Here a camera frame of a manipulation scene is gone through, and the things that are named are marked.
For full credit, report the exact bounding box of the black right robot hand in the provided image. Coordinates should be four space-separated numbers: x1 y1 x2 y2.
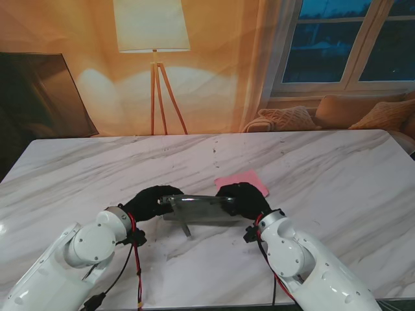
215 182 271 222

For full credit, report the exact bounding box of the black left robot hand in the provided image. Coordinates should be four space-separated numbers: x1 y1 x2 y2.
123 185 184 223

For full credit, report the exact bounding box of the pink cloth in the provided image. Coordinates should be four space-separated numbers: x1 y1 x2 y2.
215 169 270 198

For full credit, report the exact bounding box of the grey suede zip pouch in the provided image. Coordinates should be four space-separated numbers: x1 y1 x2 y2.
158 194 243 240

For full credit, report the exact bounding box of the beige sofa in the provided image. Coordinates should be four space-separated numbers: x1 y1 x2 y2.
243 92 415 153

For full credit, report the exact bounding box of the cream knitted cushion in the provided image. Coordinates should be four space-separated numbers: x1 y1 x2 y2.
257 106 322 131

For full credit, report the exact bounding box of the plain tan cushion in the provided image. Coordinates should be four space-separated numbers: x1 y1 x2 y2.
316 93 408 130

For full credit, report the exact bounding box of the beige curtain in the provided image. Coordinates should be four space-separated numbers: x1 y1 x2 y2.
239 0 304 133

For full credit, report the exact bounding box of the dark flat television screen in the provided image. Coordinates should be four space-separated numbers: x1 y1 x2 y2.
0 52 100 139

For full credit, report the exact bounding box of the orange knitted cushion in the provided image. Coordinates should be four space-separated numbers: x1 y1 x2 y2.
350 98 415 131

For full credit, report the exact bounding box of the white framed window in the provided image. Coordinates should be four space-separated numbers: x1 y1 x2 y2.
270 0 415 98

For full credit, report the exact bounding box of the floor lamp with wooden legs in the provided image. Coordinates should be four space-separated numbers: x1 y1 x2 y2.
112 0 191 135

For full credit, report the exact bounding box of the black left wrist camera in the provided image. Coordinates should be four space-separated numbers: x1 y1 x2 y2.
124 227 147 247

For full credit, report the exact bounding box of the red black left arm cable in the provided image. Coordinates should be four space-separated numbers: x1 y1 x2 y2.
82 213 145 311

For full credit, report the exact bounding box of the red black arm cable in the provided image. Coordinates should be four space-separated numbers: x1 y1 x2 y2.
255 215 300 308
82 213 145 311

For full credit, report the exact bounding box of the red black right arm cable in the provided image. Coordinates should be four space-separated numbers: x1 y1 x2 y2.
255 215 300 308

